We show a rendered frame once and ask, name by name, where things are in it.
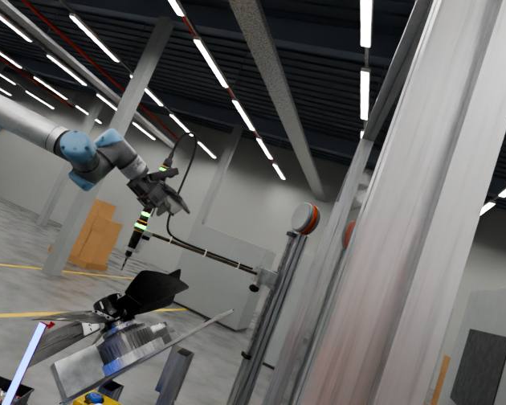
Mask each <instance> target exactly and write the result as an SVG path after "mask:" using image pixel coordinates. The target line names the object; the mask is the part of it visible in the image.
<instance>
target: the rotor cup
mask: <svg viewBox="0 0 506 405"><path fill-rule="evenodd" d="M117 294H118V295H119V297H122V294H121V293H120V292H116V293H113V294H110V295H108V296H106V297H103V298H101V299H100V300H98V301H97V302H96V303H94V305H93V308H94V310H98V311H100V312H102V313H105V314H107V315H109V316H110V317H113V318H114V319H115V321H110V322H105V323H104V324H105V327H104V328H103V329H102V330H101V331H100V335H101V336H104V335H105V334H106V333H107V332H108V331H110V330H111V329H114V328H116V327H117V326H119V325H122V324H124V323H125V322H128V321H135V319H136V318H135V316H134V315H129V316H127V315H126V311H127V310H125V309H124V308H122V307H121V306H120V305H118V304H117V303H116V302H115V301H116V300H117V298H118V296H117ZM100 302H102V305H103V306H104V308H103V309H102V307H101V305H100Z"/></svg>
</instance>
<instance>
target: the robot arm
mask: <svg viewBox="0 0 506 405"><path fill-rule="evenodd" d="M1 128H4V129H6V130H8V131H10V132H12V133H14V134H16V135H18V136H20V137H21V138H23V139H25V140H27V141H29V142H31V143H33V144H35V145H37V146H39V147H41V148H43V149H45V150H47V151H48V152H50V153H53V154H54V155H56V156H58V157H60V158H62V159H64V160H66V161H68V162H70V163H71V165H72V167H73V168H72V170H71V171H70V172H69V174H68V176H69V178H70V179H71V180H72V181H73V182H74V183H75V184H76V185H77V186H78V187H79V188H81V189H82V190H84V191H89V190H90V189H91V188H93V187H94V186H96V185H97V183H98V182H99V181H100V180H102V179H103V178H104V177H105V176H106V175H107V174H108V173H109V172H111V171H112V170H113V169H114V168H115V167H117V168H118V170H119V171H120V172H121V173H122V174H123V175H124V176H125V177H126V178H127V179H129V180H130V181H129V182H128V183H127V184H126V185H127V186H128V187H129V189H130V190H131V191H132V192H133V193H134V194H135V195H136V196H137V200H138V201H139V202H140V203H141V205H142V206H143V207H144V208H145V209H146V210H147V209H148V208H149V209H152V208H157V212H156V215H157V216H160V215H162V214H164V213H165V212H166V211H167V212H168V213H169V214H171V215H172V216H174V215H175V214H177V213H178V212H179V211H181V210H182V209H183V210H184V211H185V212H186V213H188V214H190V210H189V208H188V206H187V205H186V203H185V202H184V200H183V199H182V197H181V196H180V195H179V193H178V192H177V191H176V190H175V189H173V188H172V187H170V186H169V185H168V184H166V183H165V182H163V181H162V180H160V179H161V178H173V177H174V176H175V175H178V174H179V172H178V168H172V167H169V168H167V169H166V170H162V171H157V172H154V173H150V174H147V173H148V172H149V167H148V166H147V165H146V163H145V162H144V161H143V160H142V159H141V157H140V156H139V155H138V154H137V153H136V151H135V150H134V149H133V148H132V147H131V146H130V145H129V143H128V142H127V141H126V140H125V139H124V137H122V136H121V135H120V134H119V133H118V132H117V131H116V130H115V129H108V130H106V131H105V132H104V133H102V134H101V135H99V136H98V138H97V139H95V145H96V147H97V148H95V145H94V143H93V141H92V140H91V139H90V137H89V136H88V135H87V134H86V133H84V132H82V131H75V130H72V131H70V130H68V129H66V128H64V127H63V126H61V125H58V124H56V123H55V122H53V121H50V120H48V119H47V118H45V117H42V116H41V115H39V114H38V113H36V112H33V111H31V110H30V109H28V108H25V107H23V106H22V105H20V104H18V103H16V102H14V101H12V100H10V99H8V98H6V97H4V96H2V95H0V129H1ZM167 195H169V196H168V197H167ZM166 197H167V198H166ZM143 203H144V204H143Z"/></svg>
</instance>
